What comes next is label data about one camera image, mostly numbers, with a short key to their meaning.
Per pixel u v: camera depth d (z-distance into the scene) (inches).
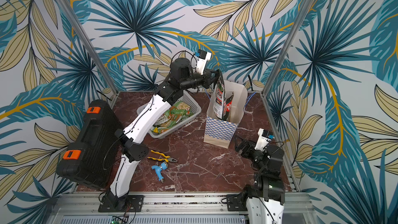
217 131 31.5
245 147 24.6
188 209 28.8
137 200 28.9
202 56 23.1
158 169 32.3
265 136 23.8
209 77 23.6
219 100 27.7
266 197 18.7
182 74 21.5
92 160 26.5
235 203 29.0
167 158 33.8
